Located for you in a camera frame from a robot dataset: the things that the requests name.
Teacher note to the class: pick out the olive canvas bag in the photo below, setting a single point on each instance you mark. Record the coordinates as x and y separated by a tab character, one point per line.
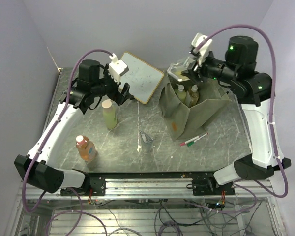
183	122

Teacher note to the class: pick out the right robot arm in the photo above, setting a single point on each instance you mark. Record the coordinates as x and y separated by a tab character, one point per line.
253	92

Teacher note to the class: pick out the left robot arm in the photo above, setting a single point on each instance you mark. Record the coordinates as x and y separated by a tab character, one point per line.
93	80

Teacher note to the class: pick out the yellow-green pump bottle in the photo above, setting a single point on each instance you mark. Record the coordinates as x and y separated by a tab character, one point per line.
181	93

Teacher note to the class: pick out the orange bottle pink cap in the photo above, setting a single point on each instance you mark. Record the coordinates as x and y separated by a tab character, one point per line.
86	148

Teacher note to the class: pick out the red marker pen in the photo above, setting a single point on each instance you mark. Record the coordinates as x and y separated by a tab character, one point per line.
186	142

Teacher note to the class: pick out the green marker pen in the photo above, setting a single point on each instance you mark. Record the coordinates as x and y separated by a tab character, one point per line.
192	142

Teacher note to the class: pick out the green bottle beige cap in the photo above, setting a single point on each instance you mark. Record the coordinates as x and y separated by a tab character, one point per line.
109	114

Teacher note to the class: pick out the small whiteboard on stand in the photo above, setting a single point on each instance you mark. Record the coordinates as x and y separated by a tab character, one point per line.
141	76

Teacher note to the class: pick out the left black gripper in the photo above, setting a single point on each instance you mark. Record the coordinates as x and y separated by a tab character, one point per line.
116	96

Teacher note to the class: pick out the clear square bottle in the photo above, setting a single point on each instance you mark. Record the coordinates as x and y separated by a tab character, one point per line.
174	72

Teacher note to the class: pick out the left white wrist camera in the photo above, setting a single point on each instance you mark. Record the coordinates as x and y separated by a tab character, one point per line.
117	68

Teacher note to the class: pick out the aluminium mounting rail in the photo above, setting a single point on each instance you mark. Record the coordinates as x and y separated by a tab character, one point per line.
165	186

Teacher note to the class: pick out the amber bottle white cap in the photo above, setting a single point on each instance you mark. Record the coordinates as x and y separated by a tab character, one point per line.
194	95

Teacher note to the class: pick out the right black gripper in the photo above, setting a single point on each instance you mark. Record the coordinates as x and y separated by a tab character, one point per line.
196	73

